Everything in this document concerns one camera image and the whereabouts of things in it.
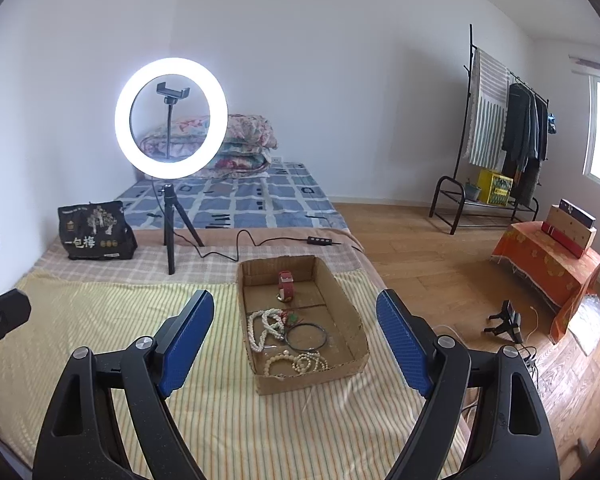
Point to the black clothes rack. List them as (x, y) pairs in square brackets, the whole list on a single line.
[(455, 201)]

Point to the dark blue bangle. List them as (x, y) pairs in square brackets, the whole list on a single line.
[(306, 337)]

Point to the yellow green box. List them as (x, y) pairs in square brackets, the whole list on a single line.
[(494, 188)]

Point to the yellow striped blanket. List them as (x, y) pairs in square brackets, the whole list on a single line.
[(353, 428)]

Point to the dark hanging clothes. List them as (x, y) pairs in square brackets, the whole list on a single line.
[(525, 141)]

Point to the blue checked bedsheet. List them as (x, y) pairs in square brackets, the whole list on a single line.
[(285, 196)]

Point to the pink checked bedsheet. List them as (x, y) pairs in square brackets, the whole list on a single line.
[(216, 262)]

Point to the folded floral quilt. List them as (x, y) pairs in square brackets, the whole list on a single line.
[(246, 148)]

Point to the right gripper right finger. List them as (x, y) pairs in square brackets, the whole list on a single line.
[(408, 340)]

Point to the red leather strap watch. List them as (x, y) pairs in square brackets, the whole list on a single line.
[(285, 286)]

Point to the small black floor tripod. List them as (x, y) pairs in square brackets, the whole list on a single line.
[(510, 323)]

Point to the orange cloth covered table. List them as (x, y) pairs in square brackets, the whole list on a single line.
[(563, 278)]

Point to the red cord jade pendant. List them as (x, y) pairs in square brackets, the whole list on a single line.
[(288, 319)]

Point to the black snack bag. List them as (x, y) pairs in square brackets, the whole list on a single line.
[(96, 232)]

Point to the red tan gift box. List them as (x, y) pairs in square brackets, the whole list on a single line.
[(571, 226)]

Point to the white ring light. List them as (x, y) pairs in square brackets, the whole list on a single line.
[(218, 118)]

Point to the open cardboard box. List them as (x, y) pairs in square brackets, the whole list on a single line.
[(319, 299)]

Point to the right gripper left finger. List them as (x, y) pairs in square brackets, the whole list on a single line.
[(178, 341)]

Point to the striped hanging towel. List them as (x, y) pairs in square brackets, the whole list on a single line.
[(487, 112)]

